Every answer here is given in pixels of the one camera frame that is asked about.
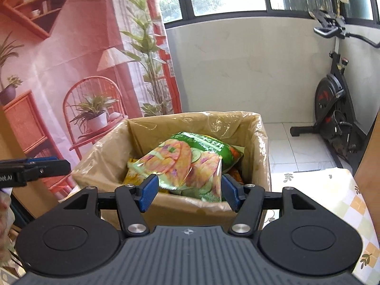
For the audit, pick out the brown cardboard box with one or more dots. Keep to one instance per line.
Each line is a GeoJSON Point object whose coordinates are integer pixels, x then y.
{"type": "Point", "coordinates": [184, 213]}

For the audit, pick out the yellow snack bag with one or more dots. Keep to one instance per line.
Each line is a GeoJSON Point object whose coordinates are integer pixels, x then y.
{"type": "Point", "coordinates": [132, 180]}

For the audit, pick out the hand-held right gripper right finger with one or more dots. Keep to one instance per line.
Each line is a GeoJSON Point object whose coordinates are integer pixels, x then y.
{"type": "Point", "coordinates": [232, 191]}

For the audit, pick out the wooden board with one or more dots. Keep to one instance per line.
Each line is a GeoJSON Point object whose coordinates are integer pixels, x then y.
{"type": "Point", "coordinates": [369, 166]}

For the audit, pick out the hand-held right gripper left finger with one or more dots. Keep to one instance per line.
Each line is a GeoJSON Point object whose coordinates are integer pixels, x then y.
{"type": "Point", "coordinates": [147, 193]}

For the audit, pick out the orange snack bag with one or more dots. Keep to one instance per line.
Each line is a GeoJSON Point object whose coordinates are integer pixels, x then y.
{"type": "Point", "coordinates": [237, 175]}

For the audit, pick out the checkered tablecloth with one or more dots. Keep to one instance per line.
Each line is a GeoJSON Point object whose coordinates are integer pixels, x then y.
{"type": "Point", "coordinates": [341, 207]}

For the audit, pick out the green snack bag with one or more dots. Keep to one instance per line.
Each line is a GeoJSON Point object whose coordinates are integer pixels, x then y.
{"type": "Point", "coordinates": [190, 166]}

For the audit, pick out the printed wall cloth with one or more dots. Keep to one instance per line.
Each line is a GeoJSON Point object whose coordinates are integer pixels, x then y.
{"type": "Point", "coordinates": [74, 50]}

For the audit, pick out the black exercise bike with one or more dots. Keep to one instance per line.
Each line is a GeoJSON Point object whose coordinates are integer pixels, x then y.
{"type": "Point", "coordinates": [335, 101]}

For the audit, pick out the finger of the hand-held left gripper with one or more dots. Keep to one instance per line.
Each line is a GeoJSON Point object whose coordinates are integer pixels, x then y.
{"type": "Point", "coordinates": [41, 159]}
{"type": "Point", "coordinates": [50, 168]}

